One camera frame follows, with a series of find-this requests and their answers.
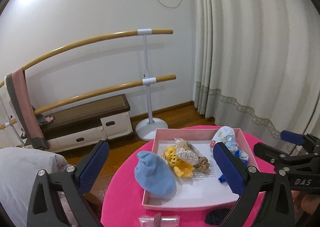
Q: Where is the cream embroidered curtain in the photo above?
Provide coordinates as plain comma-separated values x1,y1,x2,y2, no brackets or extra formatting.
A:
194,0,319,155

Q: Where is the grey quilted bedding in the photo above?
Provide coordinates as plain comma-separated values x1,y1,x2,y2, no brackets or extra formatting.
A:
1,147,68,226

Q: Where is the royal blue knitted cloth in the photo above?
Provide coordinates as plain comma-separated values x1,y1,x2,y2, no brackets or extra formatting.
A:
218,174,227,184

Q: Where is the white drawer bench cabinet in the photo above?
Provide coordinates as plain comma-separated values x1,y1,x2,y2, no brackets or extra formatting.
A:
41,94,133,153

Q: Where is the lower wooden ballet bar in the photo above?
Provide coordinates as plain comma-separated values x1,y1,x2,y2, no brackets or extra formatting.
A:
0,74,177,131

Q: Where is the patterned light blue sock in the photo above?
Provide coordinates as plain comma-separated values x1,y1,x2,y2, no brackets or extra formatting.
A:
210,126,249,165

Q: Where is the upper wooden ballet bar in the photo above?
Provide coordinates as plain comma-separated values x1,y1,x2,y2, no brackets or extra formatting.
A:
1,29,176,93

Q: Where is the wooden ballet bar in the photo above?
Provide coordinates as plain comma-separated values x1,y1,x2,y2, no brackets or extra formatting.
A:
1,29,176,93
0,74,177,131

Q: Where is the white printed paper sheet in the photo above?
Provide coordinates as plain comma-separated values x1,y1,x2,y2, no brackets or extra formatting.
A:
142,140,239,211

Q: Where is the beige stocking bundle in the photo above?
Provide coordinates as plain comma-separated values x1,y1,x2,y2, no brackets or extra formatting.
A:
194,157,210,173

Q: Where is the pink grey hanging towel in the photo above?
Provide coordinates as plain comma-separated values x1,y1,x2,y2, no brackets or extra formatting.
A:
4,68,54,150

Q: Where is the white barre stand post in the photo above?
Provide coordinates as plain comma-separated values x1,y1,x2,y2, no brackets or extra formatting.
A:
135,29,168,141

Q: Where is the dark navy knitted item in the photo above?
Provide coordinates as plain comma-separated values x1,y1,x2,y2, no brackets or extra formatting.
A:
204,209,230,225

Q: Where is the clear bag with brown tie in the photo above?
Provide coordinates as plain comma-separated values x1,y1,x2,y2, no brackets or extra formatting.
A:
138,213,180,227

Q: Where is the cotton swabs plastic bag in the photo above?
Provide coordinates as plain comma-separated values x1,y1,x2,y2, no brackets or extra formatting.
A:
175,138,200,165

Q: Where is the plain light blue sock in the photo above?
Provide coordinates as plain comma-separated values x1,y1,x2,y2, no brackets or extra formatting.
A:
134,151,176,198

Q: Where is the pink cardboard box tray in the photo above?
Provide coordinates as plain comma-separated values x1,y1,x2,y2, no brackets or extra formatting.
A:
141,128,266,211

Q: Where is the pink round table cover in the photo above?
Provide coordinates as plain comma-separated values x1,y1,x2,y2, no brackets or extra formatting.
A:
101,126,274,226

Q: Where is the yellow crocheted toy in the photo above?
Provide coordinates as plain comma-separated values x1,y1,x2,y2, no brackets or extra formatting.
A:
162,146,195,178

